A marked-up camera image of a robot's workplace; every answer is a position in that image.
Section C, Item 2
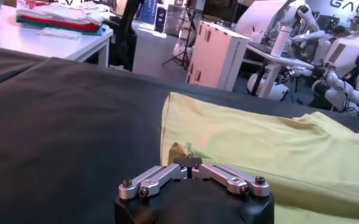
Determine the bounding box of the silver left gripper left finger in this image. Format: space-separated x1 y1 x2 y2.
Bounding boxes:
118 156 194 200

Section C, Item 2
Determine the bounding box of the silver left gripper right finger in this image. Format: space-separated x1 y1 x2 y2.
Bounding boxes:
191 156 271 198

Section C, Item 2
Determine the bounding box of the yellow-green t-shirt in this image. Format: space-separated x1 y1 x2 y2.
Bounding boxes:
160 92 359 224

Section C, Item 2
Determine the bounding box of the stack of folded clothes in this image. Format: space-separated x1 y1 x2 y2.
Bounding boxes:
16 0 107 35

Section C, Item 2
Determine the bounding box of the large black table cover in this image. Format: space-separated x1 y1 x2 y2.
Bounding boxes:
0 57 359 224

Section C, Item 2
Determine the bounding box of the tall white cardboard box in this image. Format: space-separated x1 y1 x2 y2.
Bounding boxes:
185 20 251 92

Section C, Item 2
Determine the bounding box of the small white standing desk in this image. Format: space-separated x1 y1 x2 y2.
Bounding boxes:
243 44 316 99

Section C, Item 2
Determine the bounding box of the white curved sheet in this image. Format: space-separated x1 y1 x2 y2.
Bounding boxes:
235 0 290 39

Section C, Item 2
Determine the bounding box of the black tripod stand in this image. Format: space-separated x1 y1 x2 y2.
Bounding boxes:
162 0 241 70

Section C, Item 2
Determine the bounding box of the white folded cloth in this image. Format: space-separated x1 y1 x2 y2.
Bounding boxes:
37 26 82 40

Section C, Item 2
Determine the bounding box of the matte black table cloth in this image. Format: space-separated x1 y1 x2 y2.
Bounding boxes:
0 44 48 91

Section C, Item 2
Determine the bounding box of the white office table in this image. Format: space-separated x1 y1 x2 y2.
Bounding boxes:
0 4 115 68

